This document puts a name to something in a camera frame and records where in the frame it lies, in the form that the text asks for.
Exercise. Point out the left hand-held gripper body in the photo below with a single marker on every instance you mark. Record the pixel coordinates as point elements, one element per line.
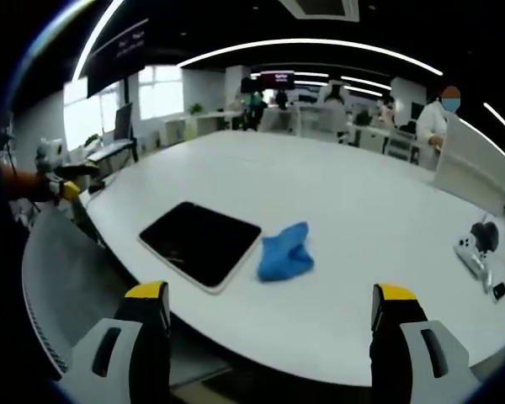
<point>49,153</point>

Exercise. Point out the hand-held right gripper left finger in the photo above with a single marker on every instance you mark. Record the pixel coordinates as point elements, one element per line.
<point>122,345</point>

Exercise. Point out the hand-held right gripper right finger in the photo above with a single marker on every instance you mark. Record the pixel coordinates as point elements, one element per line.
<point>408,349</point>

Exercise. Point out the black tablet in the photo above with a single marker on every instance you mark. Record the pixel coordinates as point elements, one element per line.
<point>200,244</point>

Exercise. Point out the blue cleaning cloth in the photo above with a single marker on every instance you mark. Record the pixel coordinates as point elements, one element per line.
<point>284,256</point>

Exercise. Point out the dark monitor on stand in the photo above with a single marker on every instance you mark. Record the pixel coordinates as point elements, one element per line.
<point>123,122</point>

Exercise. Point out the grey mesh office chair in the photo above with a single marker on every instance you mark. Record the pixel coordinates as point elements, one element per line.
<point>63,273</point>

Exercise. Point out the small black device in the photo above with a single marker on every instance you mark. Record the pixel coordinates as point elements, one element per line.
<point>499,291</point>

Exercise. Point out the white game controller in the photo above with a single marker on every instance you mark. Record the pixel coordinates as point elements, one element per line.
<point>473,256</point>

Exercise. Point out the black hanging sign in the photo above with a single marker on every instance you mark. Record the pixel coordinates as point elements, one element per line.
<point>115,54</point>

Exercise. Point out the green potted plant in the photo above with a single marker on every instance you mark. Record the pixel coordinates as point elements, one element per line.
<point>196,108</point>
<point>363,118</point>

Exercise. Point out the black headset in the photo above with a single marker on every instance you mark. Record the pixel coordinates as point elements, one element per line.
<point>485,235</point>

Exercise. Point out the dark hanging screen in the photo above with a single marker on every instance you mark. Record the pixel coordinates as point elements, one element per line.
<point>278,79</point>

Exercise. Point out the curved ceiling light strip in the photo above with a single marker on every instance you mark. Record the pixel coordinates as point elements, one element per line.
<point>311,45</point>

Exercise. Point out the ceiling air vent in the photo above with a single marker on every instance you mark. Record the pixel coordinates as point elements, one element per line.
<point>320,8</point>

